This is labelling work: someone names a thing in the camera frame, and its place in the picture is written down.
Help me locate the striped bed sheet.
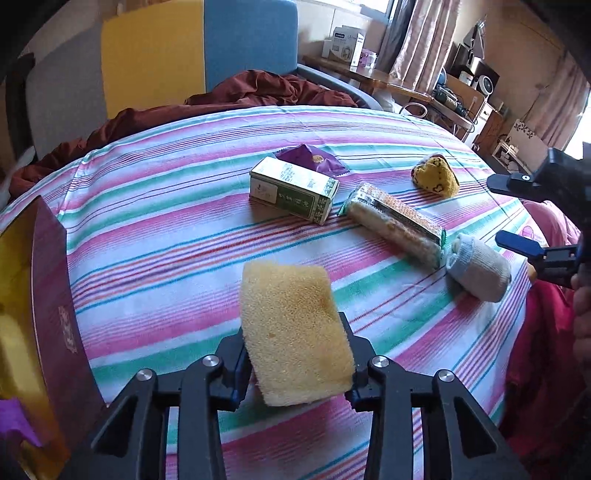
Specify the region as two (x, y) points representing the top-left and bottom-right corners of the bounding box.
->
(0, 105), (550, 480)

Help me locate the white appliance box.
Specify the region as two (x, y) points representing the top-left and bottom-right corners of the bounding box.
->
(323, 25), (365, 65)

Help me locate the gold tin box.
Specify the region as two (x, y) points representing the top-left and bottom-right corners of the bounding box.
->
(0, 195), (108, 480)

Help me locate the black rolled mat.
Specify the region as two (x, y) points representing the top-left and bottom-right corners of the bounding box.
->
(7, 53), (38, 153)

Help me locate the grey yellow blue sofa chair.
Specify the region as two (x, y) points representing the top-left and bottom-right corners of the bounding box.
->
(18, 0), (384, 153)

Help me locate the person's right hand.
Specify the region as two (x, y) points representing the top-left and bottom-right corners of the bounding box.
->
(573, 258), (591, 365)

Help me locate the black speaker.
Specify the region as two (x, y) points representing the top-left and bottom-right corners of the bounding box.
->
(455, 44), (499, 95)

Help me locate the pale grey sock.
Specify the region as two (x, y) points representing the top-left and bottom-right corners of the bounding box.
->
(444, 233), (512, 303)

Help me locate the purple cloth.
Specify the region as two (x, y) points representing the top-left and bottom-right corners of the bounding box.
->
(0, 398), (42, 448)

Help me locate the white decorated panel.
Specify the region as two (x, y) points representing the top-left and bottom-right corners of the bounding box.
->
(508, 119), (553, 162)

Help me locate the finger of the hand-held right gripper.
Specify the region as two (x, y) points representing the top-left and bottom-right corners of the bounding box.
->
(487, 172), (546, 200)
(495, 231), (581, 287)

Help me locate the purple snack packet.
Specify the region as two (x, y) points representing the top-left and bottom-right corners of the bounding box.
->
(274, 144), (347, 177)

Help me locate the long biscuit packet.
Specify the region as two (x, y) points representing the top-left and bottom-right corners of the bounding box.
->
(337, 182), (448, 269)

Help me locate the white cabinet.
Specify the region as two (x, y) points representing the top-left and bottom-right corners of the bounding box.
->
(471, 102), (497, 146)

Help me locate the white low rack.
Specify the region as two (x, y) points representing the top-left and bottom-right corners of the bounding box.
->
(492, 138), (525, 167)

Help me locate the pink patterned curtain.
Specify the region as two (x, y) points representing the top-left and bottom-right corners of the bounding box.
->
(536, 51), (591, 148)
(388, 0), (462, 93)

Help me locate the maroon blanket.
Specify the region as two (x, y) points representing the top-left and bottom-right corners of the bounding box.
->
(9, 69), (358, 199)

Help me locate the wooden desk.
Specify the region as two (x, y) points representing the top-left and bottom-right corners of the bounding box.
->
(302, 54), (432, 104)

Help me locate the yellow sock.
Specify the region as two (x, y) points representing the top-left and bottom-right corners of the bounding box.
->
(411, 154), (460, 197)

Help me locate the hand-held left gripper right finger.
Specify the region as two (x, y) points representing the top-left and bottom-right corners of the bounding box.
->
(338, 312), (532, 480)

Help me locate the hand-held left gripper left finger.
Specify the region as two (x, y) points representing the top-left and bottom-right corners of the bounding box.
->
(60, 332), (253, 480)

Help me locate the small printed carton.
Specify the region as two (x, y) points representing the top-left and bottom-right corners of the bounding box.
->
(249, 157), (340, 226)

